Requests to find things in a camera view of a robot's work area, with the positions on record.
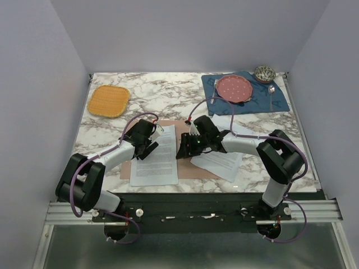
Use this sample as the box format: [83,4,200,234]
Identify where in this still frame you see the pink dotted plate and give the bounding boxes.
[216,75,253,104]

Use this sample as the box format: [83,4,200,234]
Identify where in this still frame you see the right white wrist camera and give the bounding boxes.
[189,121,200,136]

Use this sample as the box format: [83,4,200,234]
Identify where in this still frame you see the purple cable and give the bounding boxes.
[185,97,309,185]
[70,112,160,244]

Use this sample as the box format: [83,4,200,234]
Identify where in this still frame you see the floral patterned bowl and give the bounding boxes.
[254,66,277,84]

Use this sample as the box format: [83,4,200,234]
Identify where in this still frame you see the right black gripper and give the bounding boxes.
[175,132,209,160]

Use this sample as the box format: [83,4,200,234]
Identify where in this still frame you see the orange woven mat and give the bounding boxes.
[87,85,130,118]

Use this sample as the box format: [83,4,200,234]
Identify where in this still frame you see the printed paper sheet top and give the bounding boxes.
[130,125,178,187]

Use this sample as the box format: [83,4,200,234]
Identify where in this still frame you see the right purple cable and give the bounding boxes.
[185,97,309,185]

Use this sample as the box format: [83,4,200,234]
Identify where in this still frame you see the blue cloth placemat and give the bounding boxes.
[206,71,290,116]

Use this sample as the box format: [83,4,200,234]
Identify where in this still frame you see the printed paper stack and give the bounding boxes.
[190,115,254,182]

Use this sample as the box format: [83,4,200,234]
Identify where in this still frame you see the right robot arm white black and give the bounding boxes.
[176,115,308,220]

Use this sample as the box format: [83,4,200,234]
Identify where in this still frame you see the silver spoon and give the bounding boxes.
[268,85,275,112]

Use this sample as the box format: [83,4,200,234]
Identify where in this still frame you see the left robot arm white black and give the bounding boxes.
[55,119,164,221]

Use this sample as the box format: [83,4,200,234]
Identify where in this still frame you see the black mounting base plate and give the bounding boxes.
[92,192,292,235]

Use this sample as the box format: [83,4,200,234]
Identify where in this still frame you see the silver fork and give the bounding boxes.
[210,79,218,104]

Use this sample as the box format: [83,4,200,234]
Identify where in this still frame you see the aluminium rail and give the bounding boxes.
[45,200,343,225]

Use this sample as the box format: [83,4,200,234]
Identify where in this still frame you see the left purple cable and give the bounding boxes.
[70,112,160,244]

